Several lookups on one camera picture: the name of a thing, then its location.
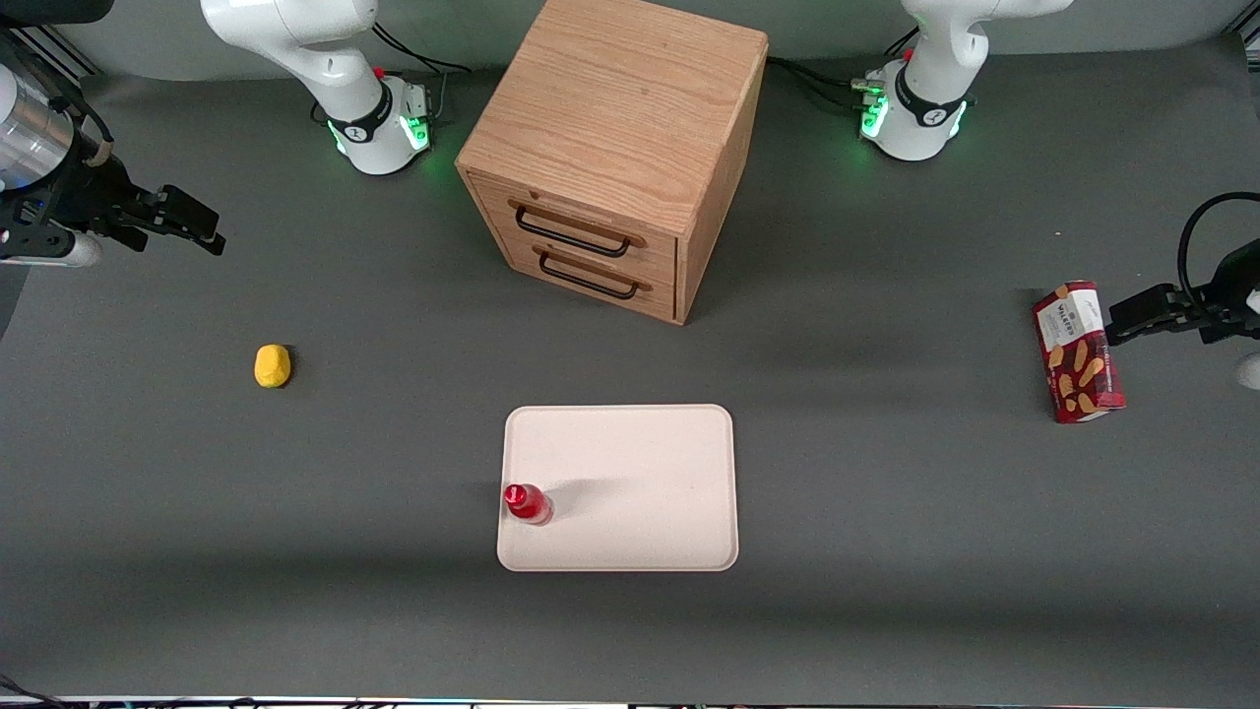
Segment red coke bottle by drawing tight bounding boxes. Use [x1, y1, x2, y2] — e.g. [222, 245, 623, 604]
[503, 483, 554, 527]

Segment beige rectangular tray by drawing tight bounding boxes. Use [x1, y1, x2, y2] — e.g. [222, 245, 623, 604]
[496, 404, 740, 573]

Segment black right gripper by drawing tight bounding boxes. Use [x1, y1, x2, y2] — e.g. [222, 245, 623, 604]
[39, 150, 227, 257]

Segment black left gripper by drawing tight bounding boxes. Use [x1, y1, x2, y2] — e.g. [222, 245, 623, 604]
[1106, 240, 1260, 347]

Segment short black drawer handle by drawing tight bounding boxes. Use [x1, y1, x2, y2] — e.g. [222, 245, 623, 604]
[532, 245, 654, 301]

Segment black left wrist cable loop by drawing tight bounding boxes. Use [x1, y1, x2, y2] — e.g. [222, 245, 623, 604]
[1177, 192, 1260, 308]

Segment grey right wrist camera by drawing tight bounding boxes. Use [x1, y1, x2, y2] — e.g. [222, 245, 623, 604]
[0, 228, 103, 270]

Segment black arm base cables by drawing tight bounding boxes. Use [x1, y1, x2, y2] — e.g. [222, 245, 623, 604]
[766, 28, 921, 111]
[370, 16, 471, 127]

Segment long black drawer handle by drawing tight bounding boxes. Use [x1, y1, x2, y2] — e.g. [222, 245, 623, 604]
[508, 197, 649, 260]

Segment red shortbread cookie box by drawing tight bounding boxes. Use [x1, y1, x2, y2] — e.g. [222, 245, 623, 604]
[1032, 280, 1126, 425]

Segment aluminium frame rail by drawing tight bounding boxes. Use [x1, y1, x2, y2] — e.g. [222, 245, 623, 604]
[8, 26, 101, 86]

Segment oak wooden drawer cabinet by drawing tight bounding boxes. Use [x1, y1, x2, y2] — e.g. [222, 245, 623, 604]
[455, 0, 770, 326]

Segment black right arm base cables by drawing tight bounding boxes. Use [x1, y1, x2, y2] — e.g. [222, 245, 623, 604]
[370, 16, 471, 127]

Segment black left arm base cables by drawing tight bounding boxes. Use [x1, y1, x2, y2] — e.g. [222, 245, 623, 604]
[766, 28, 921, 111]

